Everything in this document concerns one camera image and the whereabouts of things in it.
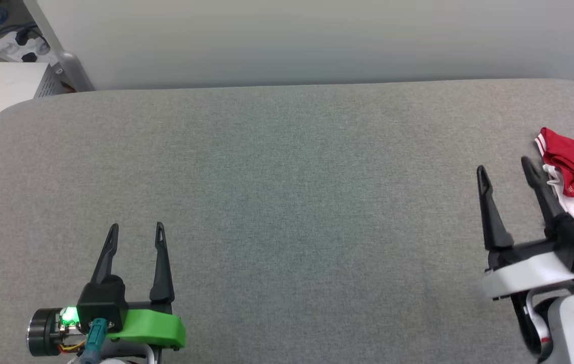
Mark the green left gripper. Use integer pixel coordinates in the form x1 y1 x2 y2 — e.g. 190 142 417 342
26 221 187 357

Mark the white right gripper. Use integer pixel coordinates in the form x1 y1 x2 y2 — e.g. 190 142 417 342
476 156 574 302

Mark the white power strip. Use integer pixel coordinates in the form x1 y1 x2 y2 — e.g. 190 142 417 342
0 30 53 64

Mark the white partition panel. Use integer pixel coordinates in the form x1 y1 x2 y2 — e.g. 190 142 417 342
37 0 574 92

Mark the black cable with teal plug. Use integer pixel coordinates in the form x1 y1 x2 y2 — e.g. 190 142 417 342
78 317 109 364

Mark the grey metal partition post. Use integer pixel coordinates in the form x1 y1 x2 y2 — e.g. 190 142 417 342
23 0 97 93

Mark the white case with black handle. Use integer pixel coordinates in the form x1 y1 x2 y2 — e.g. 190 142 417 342
0 62 63 167

